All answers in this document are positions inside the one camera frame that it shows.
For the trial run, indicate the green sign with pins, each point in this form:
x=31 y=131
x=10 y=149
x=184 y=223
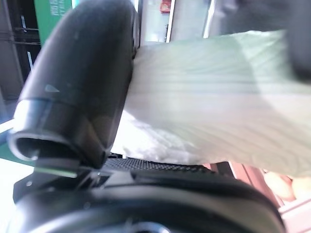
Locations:
x=48 y=19

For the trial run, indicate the wooden potato crate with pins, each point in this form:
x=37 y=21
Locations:
x=252 y=177

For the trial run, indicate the glass door refrigerator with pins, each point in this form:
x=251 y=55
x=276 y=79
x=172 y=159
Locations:
x=155 y=21

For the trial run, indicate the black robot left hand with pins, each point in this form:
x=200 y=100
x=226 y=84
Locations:
x=80 y=72

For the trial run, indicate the green white napa cabbage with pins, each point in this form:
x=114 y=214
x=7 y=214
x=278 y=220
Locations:
x=206 y=97

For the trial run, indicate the small red item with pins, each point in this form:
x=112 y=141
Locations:
x=165 y=5

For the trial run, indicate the dark metal rack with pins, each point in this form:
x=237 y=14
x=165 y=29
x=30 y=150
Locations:
x=14 y=48

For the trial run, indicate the brown potato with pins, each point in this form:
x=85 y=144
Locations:
x=302 y=188
x=279 y=187

